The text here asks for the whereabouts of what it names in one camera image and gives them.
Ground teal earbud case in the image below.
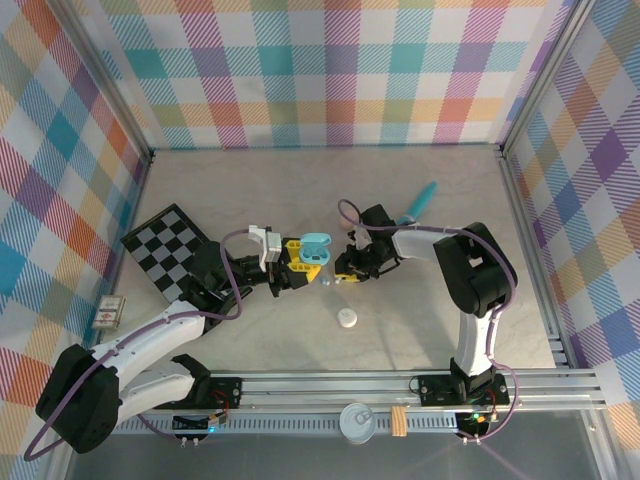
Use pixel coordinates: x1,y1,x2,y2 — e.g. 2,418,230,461
298,232,333,267

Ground teal cylinder tool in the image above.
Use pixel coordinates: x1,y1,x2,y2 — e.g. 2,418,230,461
397,181,439,225

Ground black grey checkerboard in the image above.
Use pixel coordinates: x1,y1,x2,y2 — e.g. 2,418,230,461
121,203,236,334

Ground small printed card box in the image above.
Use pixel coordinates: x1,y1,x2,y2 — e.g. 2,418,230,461
92,295,126,331

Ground silver tin can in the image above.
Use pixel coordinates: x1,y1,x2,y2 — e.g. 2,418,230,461
339,402,377,446

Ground small control board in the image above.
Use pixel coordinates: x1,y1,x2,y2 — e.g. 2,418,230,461
455,408,497,437
171,412,225,435

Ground aluminium front rail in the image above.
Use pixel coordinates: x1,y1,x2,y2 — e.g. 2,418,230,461
114,370,609,415

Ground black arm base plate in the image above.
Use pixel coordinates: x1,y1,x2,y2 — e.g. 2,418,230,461
189,377,244,410
416,374,512,407

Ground aluminium side rail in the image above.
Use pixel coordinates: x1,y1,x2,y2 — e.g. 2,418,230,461
87,149,154,351
498,145,574,371

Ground slotted grey cable duct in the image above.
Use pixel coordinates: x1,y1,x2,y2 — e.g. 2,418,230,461
114,417,461,437

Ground aluminium corner post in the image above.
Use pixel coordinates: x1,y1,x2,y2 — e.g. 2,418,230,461
57,0,156,161
497,0,601,161

